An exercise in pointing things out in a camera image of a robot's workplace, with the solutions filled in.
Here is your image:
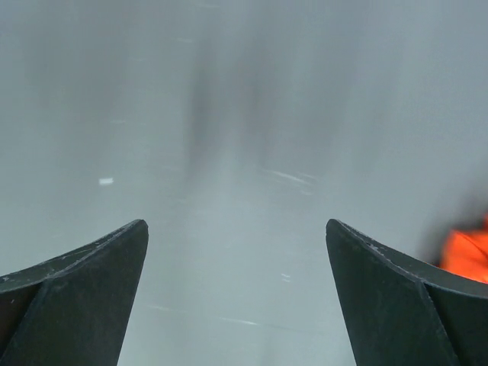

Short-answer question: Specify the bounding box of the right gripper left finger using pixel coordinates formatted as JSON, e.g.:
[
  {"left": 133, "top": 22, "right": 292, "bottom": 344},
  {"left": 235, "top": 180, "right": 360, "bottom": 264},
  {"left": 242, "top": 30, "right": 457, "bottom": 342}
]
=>
[{"left": 1, "top": 220, "right": 149, "bottom": 366}]

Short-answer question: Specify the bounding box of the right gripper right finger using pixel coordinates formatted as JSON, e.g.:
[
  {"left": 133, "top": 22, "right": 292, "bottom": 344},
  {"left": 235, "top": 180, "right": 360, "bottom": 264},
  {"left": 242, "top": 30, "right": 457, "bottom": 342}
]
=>
[{"left": 326, "top": 219, "right": 487, "bottom": 365}]

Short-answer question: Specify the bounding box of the orange t-shirt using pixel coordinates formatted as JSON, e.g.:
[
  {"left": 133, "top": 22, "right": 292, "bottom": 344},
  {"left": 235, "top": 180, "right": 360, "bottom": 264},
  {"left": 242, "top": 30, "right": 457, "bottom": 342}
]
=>
[{"left": 438, "top": 216, "right": 488, "bottom": 284}]

